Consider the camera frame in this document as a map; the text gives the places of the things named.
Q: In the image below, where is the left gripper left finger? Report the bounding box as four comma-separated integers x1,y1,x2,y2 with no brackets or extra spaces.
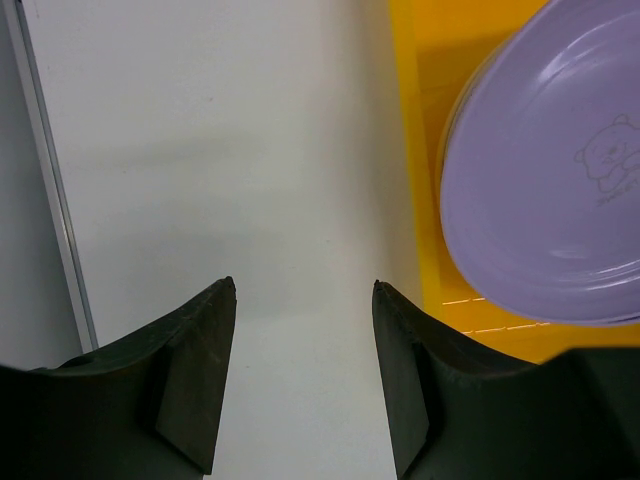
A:
1,277,237,479

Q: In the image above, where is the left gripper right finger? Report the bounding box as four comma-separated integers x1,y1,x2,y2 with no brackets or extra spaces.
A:
372,281,639,479

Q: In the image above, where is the purple plate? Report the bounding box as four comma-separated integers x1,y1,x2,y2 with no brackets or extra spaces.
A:
440,1,639,325

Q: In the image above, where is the yellow plastic bin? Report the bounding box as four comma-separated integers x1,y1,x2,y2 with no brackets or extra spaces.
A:
387,0,561,365

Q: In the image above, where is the aluminium table edge rail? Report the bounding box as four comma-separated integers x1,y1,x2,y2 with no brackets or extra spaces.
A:
1,1,98,353

